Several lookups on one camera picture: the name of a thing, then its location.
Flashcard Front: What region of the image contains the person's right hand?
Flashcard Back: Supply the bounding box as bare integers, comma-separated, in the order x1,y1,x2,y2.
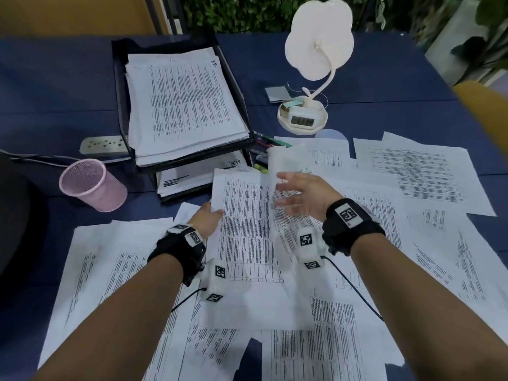
274,171,344,223

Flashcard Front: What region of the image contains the person's left hand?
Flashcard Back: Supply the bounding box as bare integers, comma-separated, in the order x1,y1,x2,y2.
187,201,225,239

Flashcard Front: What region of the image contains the bunch of coloured markers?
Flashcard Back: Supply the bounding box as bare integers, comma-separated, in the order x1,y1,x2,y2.
250,131,294,174

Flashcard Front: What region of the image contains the pile of printed papers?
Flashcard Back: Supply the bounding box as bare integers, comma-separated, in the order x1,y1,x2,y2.
38,132,508,381

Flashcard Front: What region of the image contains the black mesh tiered tray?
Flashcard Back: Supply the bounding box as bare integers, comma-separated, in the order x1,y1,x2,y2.
111,29,257,204

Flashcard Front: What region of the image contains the person's left forearm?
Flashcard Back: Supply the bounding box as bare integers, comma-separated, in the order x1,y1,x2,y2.
33,253,185,381

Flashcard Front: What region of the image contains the person's right forearm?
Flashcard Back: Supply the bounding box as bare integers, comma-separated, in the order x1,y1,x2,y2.
351,233,508,381

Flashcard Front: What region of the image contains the white flower-shaped desk lamp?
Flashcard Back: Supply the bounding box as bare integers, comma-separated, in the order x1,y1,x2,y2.
276,0,355,136

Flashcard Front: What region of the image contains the black left wristband with markers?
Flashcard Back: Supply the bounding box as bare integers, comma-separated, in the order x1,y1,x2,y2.
147,224,207,287

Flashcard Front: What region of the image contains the black wristband with markers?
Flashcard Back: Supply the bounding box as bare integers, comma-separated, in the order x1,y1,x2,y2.
147,224,207,287
322,198,386,257

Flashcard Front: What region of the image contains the black right wristband with markers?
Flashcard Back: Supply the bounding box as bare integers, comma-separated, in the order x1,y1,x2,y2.
322,198,386,257

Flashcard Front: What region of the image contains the pale blue round pad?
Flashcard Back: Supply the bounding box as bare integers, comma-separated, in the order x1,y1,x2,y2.
313,129,349,140

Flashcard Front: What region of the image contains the small grey square card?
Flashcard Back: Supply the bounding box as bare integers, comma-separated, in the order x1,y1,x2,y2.
265,86,293,104

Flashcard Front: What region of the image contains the pink mesh cup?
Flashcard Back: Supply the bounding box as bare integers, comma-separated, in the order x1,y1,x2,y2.
58,158,129,213

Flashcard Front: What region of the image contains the white power strip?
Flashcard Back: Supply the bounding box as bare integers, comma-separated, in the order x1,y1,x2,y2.
79,134,130,156

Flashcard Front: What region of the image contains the large black chair back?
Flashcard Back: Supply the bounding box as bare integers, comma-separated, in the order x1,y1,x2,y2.
0,152,48,298

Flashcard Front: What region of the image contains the white column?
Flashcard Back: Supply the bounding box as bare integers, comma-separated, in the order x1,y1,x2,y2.
424,0,508,86

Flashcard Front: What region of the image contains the dark green potted plant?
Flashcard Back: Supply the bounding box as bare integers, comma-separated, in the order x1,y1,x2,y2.
450,0,508,82

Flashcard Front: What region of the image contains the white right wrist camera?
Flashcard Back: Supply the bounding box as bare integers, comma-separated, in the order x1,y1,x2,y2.
295,226,326,270

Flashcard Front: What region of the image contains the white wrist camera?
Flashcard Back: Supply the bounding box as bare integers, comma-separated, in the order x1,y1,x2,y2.
295,226,326,270
200,257,230,304

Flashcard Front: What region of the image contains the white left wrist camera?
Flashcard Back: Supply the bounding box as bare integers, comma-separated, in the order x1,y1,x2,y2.
200,257,230,304

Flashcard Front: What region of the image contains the black left camera cable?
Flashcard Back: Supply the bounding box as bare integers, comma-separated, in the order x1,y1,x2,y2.
170,287,208,313

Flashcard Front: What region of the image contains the black camera cable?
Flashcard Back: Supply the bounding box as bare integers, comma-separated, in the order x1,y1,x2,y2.
170,287,208,313
320,256,385,322

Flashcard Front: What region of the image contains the black right camera cable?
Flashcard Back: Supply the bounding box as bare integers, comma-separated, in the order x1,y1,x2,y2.
320,256,385,322

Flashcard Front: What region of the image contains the power strip cable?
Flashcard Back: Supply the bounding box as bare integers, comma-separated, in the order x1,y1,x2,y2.
0,149,82,168

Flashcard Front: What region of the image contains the green plant wall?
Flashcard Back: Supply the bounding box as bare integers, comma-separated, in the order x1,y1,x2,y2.
182,0,429,36

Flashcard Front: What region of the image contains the dark metal door frame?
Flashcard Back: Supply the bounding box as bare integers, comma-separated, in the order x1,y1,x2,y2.
144,0,185,36

